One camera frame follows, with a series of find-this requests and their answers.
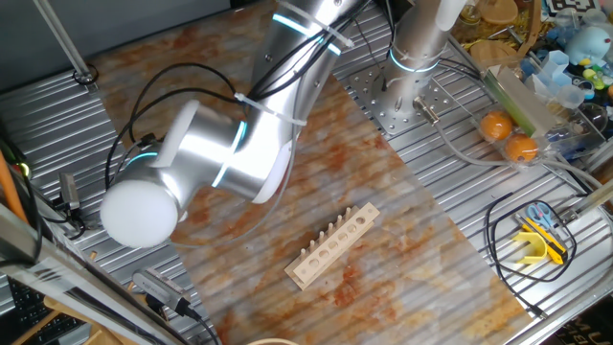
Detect orange rod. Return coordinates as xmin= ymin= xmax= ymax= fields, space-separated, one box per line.
xmin=0 ymin=150 xmax=29 ymax=225

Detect green yellow small toy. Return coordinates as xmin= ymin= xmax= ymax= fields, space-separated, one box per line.
xmin=581 ymin=66 xmax=607 ymax=92

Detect black white fiducial marker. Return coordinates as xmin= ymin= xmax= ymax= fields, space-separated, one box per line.
xmin=545 ymin=0 xmax=602 ymax=18

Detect robot cable bundle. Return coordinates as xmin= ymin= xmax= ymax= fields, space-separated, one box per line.
xmin=103 ymin=0 xmax=375 ymax=250

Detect silver metal pole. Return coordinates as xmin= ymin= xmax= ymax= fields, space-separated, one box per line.
xmin=32 ymin=0 xmax=100 ymax=92

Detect aluminium profile post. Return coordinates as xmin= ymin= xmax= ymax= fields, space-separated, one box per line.
xmin=557 ymin=177 xmax=613 ymax=226

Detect blue plush toy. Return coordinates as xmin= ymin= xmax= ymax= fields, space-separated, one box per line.
xmin=564 ymin=26 xmax=613 ymax=68

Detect black keyboard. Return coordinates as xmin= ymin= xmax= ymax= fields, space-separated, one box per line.
xmin=7 ymin=277 xmax=87 ymax=344

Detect wooden round disc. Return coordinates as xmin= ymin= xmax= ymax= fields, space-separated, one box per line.
xmin=468 ymin=40 xmax=518 ymax=63
xmin=478 ymin=0 xmax=519 ymax=25

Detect yellow curved plastic part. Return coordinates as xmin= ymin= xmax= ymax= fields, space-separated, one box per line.
xmin=511 ymin=231 xmax=548 ymax=265

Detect blue hexagonal plastic box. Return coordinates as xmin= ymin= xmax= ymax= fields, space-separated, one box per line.
xmin=543 ymin=50 xmax=571 ymax=81

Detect silver frame beam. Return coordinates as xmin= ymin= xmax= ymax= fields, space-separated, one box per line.
xmin=0 ymin=200 xmax=193 ymax=345

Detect black camera cable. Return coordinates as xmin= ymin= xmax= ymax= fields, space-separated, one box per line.
xmin=184 ymin=306 xmax=221 ymax=345

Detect black cable with plug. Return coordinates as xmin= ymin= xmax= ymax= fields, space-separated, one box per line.
xmin=353 ymin=18 xmax=389 ymax=93

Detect glass jar with lid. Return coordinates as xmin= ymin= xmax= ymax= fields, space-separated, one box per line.
xmin=455 ymin=4 xmax=483 ymax=31

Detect yellow utility knife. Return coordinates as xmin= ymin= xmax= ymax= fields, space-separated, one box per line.
xmin=519 ymin=218 xmax=569 ymax=265

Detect green clear plastic box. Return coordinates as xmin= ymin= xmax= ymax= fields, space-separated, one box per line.
xmin=483 ymin=64 xmax=556 ymax=138

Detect wooden test tube rack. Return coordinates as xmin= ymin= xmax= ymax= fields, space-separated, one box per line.
xmin=284 ymin=201 xmax=382 ymax=292

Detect orange fruit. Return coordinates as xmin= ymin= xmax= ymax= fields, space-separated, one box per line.
xmin=505 ymin=132 xmax=539 ymax=163
xmin=479 ymin=110 xmax=513 ymax=142

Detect blue handled scissors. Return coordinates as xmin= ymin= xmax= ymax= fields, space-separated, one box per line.
xmin=525 ymin=200 xmax=555 ymax=229

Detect black loose cable loop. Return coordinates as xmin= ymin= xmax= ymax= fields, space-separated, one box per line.
xmin=484 ymin=191 xmax=579 ymax=320

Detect black printed box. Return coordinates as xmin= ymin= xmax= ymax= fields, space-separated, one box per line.
xmin=538 ymin=301 xmax=613 ymax=345

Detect grey depth camera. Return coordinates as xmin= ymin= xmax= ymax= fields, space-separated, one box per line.
xmin=57 ymin=172 xmax=81 ymax=212
xmin=131 ymin=266 xmax=193 ymax=315

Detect black camera clamp mount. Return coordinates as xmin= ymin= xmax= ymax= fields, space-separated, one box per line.
xmin=50 ymin=195 xmax=100 ymax=240

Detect clear plastic cup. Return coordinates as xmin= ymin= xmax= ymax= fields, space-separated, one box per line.
xmin=555 ymin=84 xmax=586 ymax=110

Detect clear round glass bowl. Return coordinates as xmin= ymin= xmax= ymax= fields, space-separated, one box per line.
xmin=577 ymin=103 xmax=609 ymax=135

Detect clear plastic fruit container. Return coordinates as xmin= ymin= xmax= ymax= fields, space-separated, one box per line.
xmin=473 ymin=103 xmax=552 ymax=172

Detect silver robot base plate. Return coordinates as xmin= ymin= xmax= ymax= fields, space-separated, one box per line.
xmin=348 ymin=60 xmax=456 ymax=136

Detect orange marble pattern mat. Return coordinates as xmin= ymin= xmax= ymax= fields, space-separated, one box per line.
xmin=89 ymin=0 xmax=535 ymax=345

